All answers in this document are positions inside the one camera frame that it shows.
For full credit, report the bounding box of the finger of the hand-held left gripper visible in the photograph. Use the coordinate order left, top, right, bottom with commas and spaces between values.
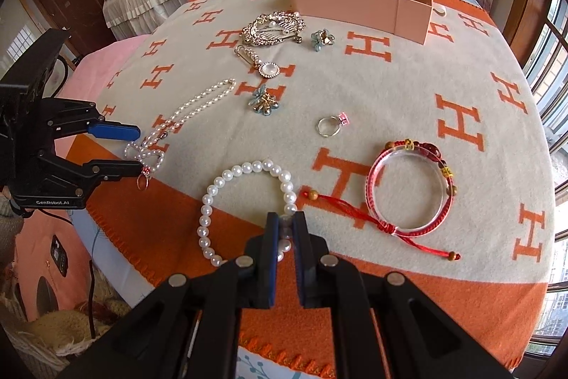
51, 159, 143, 195
42, 99, 142, 142

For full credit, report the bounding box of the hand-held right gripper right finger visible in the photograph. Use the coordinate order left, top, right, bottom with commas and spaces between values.
294, 211, 515, 379

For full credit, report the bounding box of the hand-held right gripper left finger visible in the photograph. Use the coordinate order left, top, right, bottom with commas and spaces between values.
58, 211, 280, 379

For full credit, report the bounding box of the white pearl bracelet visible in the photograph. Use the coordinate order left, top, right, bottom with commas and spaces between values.
200, 159, 298, 269

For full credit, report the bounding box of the long pearl necklace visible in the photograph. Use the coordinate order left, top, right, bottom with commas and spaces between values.
124, 78, 237, 190

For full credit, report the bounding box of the blue gold flower brooch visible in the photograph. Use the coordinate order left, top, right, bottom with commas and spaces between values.
248, 85, 281, 114

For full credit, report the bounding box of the pink jewelry box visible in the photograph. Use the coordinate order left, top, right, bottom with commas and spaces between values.
285, 0, 447, 46

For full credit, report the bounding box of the pink blanket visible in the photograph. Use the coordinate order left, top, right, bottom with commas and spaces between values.
58, 35, 152, 158

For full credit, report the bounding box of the clear bangle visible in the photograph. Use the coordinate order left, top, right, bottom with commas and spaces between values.
370, 150, 449, 229

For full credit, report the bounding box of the gold clip with round gem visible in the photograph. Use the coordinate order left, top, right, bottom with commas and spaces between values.
234, 44, 280, 78

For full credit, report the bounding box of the gold rhinestone hair comb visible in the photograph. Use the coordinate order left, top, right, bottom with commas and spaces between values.
241, 11, 307, 48

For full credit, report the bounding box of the beige fuzzy cloth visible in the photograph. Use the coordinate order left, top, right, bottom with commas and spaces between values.
0, 264, 134, 371

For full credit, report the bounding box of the small blue flower brooch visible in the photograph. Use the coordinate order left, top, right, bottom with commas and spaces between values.
311, 29, 334, 51

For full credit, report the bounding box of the window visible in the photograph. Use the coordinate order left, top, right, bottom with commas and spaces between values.
519, 0, 568, 362

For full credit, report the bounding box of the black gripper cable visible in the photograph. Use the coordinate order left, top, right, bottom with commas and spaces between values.
55, 53, 85, 75

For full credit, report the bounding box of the red cord beaded bracelet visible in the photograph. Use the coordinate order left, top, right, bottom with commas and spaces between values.
302, 139, 462, 262

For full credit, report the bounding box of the silver ring with pink stone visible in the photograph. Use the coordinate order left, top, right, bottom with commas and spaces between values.
316, 112, 351, 139

